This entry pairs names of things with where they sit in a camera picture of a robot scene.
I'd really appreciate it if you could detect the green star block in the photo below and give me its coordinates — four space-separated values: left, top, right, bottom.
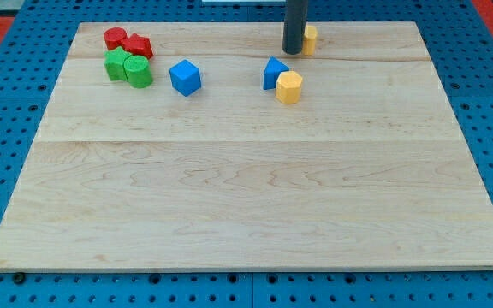
104 46 133 81

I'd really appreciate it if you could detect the red cylinder block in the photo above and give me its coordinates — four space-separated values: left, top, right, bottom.
103 27 128 50

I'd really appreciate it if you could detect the blue triangle block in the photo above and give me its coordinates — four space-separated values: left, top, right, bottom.
262 56 289 90

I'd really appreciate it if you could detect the green cylinder block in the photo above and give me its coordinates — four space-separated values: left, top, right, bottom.
123 55 153 88

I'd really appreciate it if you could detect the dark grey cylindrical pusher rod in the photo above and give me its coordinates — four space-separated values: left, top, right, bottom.
282 0 308 55

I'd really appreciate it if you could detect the yellow heart block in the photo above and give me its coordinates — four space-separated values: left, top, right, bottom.
301 25 318 56

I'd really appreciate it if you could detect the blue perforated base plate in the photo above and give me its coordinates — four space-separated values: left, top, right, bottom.
0 0 493 307

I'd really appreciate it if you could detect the yellow hexagon block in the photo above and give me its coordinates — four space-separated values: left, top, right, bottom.
275 71 303 104

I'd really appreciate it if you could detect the light wooden board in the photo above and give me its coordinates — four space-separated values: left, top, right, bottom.
0 21 493 273

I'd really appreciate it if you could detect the red star block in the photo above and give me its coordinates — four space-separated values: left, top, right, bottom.
121 33 154 60

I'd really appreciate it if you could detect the blue cube block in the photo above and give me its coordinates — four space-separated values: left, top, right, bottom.
169 60 202 97

